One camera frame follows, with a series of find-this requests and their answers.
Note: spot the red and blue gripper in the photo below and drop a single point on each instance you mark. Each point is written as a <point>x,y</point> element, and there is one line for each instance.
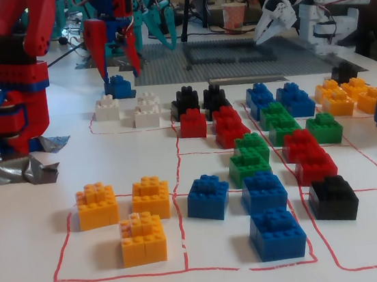
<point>96,39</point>

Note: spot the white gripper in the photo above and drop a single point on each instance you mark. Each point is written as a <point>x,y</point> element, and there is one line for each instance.
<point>274,17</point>

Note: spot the blue brick block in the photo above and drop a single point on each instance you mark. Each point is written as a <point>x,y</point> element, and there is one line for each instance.
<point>263,192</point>
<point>295,100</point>
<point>277,236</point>
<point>259,99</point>
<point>120,89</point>
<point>208,200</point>

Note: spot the black brick block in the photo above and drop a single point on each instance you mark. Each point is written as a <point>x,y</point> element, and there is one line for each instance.
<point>333,199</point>
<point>215,96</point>
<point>344,73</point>
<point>185,100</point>

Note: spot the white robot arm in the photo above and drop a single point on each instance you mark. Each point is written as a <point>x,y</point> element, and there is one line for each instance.
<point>310,16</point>

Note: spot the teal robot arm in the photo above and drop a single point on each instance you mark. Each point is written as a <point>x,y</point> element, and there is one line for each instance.
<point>139,26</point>

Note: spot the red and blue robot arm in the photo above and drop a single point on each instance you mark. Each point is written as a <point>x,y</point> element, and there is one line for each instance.
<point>29,109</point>

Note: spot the white brick block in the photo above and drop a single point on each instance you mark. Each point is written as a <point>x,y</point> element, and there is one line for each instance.
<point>107,111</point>
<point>149,99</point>
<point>146,118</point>

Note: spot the green brick block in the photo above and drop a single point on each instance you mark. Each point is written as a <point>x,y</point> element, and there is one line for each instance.
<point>274,113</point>
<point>283,131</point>
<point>250,143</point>
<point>324,129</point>
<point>247,171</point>

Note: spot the red brick block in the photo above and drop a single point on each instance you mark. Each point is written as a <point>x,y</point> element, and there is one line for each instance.
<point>315,168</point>
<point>299,146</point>
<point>226,114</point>
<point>193,126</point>
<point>230,134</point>

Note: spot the black tripod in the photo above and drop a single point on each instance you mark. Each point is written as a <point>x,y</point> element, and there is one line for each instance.
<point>187,7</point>

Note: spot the dotted paper cup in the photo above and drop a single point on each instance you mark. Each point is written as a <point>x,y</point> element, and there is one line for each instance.
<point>235,16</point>

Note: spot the black round microphone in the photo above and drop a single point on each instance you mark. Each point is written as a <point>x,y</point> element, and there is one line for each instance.
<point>63,41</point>

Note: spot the grey flat strip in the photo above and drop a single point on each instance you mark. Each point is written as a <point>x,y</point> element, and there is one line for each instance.
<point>253,79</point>

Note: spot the grey brick baseplate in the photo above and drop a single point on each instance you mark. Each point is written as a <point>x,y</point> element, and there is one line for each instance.
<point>221,71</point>

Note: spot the small silver tape piece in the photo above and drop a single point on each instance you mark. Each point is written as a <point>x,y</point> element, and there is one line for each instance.
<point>59,143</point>

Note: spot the dark grey brick frame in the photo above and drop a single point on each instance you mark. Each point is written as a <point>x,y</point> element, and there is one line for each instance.
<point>257,58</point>

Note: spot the crumpled silver duct tape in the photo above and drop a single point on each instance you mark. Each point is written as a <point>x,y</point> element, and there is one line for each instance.
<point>6,173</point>

